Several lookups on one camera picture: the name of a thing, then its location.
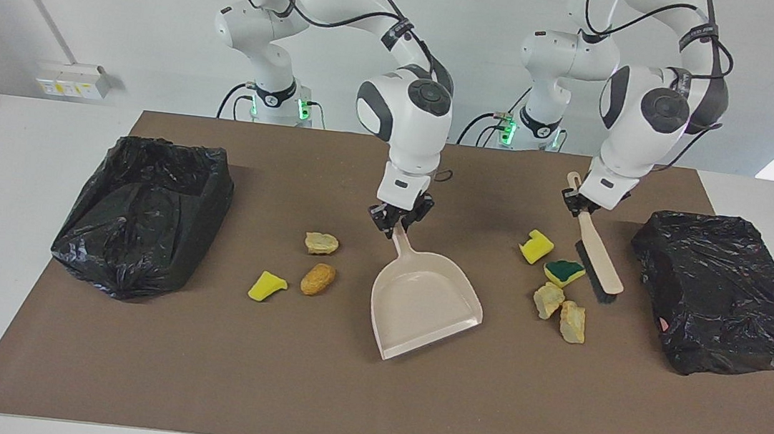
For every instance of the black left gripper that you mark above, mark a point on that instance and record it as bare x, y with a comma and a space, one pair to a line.
586, 208

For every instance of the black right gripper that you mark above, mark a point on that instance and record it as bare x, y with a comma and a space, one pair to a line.
402, 211

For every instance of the notched yellow sponge piece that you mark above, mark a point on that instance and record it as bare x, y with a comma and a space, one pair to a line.
536, 248

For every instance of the beige brush with black bristles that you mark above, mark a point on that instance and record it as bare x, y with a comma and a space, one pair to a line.
602, 261

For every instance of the green and yellow sponge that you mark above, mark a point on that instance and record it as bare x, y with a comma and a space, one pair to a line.
563, 271

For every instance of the pale foam piece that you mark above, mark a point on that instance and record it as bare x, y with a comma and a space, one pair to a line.
321, 243

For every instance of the beige plastic dustpan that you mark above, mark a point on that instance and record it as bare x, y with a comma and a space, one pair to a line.
421, 307

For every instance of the brown bread nugget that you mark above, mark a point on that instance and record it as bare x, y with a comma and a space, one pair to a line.
317, 279

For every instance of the pale yellow foam chunk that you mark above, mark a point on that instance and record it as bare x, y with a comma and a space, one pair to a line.
549, 300

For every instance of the orange and white foam chunk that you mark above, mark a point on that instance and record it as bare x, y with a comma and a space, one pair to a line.
572, 324

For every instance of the yellow sponge wedge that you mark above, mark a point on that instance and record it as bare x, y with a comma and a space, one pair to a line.
266, 286

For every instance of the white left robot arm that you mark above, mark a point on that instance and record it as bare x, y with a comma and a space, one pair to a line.
641, 121

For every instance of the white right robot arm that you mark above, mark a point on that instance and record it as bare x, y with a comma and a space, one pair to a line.
410, 133

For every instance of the closed black trash bag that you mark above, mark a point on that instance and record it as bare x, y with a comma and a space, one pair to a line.
717, 295

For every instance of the open bin with black bag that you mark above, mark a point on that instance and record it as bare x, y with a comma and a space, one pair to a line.
140, 234

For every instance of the brown table mat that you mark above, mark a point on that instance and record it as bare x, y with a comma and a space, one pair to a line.
339, 399

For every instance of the white wall outlet box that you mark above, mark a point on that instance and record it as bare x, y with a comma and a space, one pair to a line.
70, 84

